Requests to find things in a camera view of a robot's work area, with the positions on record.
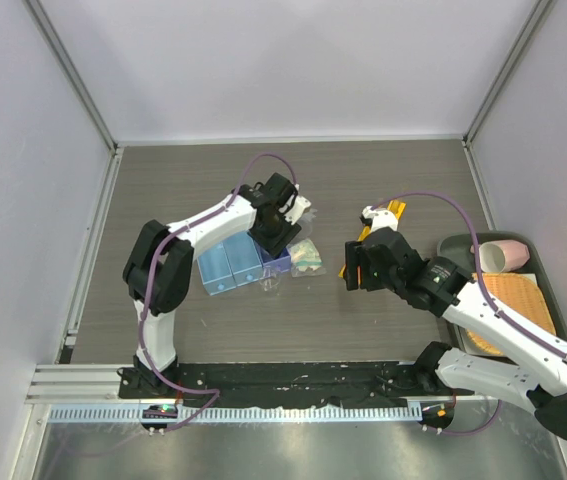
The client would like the blue three-compartment organizer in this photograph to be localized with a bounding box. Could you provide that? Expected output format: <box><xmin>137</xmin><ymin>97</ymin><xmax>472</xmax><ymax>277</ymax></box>
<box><xmin>197</xmin><ymin>232</ymin><xmax>292</xmax><ymax>296</ymax></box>

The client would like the larger clear glass beaker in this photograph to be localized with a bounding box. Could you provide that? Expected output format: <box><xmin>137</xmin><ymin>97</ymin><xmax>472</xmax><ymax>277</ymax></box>
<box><xmin>259</xmin><ymin>266</ymin><xmax>283</xmax><ymax>296</ymax></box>

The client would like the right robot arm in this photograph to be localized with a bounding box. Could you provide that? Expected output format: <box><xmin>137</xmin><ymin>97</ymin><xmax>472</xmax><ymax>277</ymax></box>
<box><xmin>344</xmin><ymin>227</ymin><xmax>567</xmax><ymax>441</ymax></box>

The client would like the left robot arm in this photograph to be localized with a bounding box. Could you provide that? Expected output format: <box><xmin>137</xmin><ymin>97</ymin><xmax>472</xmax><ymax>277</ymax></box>
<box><xmin>122</xmin><ymin>173</ymin><xmax>311</xmax><ymax>399</ymax></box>

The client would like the clear plastic pipettes bundle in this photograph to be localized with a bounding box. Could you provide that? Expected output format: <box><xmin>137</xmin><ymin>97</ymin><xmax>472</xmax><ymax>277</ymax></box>
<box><xmin>302</xmin><ymin>208</ymin><xmax>317</xmax><ymax>222</ymax></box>

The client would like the plastic bag with gloves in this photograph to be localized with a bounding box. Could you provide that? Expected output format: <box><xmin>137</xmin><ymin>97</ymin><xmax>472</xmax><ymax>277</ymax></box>
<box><xmin>288</xmin><ymin>238</ymin><xmax>325</xmax><ymax>278</ymax></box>

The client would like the yellow test tube rack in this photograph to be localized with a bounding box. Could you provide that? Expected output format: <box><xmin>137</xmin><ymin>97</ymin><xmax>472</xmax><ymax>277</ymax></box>
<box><xmin>340</xmin><ymin>200</ymin><xmax>412</xmax><ymax>289</ymax></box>

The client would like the dark grey tray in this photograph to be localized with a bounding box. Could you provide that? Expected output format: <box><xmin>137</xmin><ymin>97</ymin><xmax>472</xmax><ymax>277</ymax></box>
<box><xmin>436</xmin><ymin>230</ymin><xmax>567</xmax><ymax>356</ymax></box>

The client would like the pink paper cup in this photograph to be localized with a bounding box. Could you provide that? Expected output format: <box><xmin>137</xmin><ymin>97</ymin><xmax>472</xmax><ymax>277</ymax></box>
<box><xmin>478</xmin><ymin>240</ymin><xmax>531</xmax><ymax>273</ymax></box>

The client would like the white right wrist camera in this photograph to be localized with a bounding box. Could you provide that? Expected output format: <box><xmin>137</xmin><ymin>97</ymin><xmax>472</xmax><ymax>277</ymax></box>
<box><xmin>360</xmin><ymin>206</ymin><xmax>399</xmax><ymax>233</ymax></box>

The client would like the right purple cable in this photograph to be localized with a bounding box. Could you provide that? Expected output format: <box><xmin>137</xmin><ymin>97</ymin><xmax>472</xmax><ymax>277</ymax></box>
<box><xmin>372</xmin><ymin>192</ymin><xmax>567</xmax><ymax>435</ymax></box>

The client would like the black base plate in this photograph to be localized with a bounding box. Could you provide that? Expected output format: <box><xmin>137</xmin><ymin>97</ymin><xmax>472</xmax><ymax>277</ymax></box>
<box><xmin>117</xmin><ymin>361</ymin><xmax>471</xmax><ymax>409</ymax></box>

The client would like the white slotted cable duct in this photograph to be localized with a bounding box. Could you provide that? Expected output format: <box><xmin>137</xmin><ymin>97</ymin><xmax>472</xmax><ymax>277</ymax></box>
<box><xmin>48</xmin><ymin>403</ymin><xmax>422</xmax><ymax>424</ymax></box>

